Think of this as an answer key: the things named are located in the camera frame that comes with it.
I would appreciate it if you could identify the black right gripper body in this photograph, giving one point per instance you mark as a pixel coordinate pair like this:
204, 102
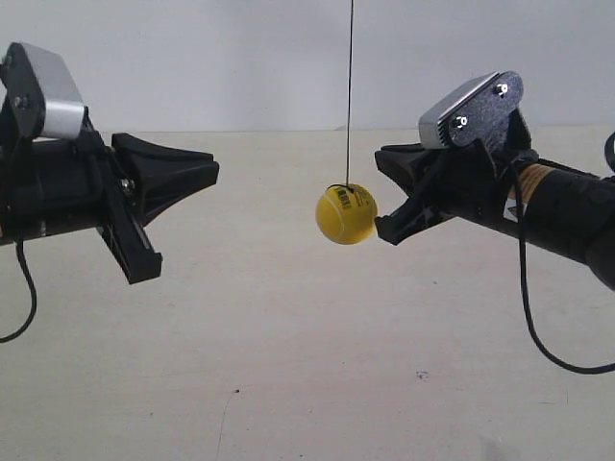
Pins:
473, 185

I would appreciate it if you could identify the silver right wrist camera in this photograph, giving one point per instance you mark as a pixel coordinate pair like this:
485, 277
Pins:
472, 111

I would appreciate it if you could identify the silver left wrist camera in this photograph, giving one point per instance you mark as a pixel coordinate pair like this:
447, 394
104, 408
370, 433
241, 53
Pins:
42, 94

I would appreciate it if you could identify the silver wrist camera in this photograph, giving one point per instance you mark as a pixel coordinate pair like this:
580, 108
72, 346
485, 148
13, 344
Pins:
472, 111
42, 94

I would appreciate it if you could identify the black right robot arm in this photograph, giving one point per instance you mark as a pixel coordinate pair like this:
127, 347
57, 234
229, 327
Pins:
564, 211

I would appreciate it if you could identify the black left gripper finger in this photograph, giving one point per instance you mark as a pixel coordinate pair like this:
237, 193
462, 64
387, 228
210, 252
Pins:
129, 149
162, 184

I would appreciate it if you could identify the yellow tennis ball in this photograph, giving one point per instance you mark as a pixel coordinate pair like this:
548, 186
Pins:
345, 213

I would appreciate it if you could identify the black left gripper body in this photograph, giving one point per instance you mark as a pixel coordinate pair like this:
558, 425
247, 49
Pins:
58, 186

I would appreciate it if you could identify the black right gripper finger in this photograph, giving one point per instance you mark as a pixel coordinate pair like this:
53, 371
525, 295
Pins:
410, 166

